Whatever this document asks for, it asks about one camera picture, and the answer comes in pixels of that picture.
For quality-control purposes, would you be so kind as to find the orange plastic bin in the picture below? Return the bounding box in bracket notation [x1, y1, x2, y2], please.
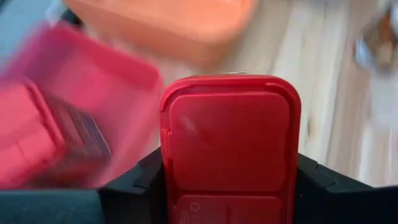
[62, 0, 259, 68]

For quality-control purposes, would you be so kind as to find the pink plastic bin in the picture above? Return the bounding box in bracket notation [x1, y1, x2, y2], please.
[0, 21, 164, 190]

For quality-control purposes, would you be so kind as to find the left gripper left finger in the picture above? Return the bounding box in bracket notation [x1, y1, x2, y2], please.
[0, 147, 169, 224]

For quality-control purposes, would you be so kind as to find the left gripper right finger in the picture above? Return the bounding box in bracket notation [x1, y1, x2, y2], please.
[294, 152, 398, 224]

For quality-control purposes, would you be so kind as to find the red-lid smoked paprika tin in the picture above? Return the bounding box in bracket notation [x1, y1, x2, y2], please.
[159, 73, 302, 224]
[0, 79, 113, 189]

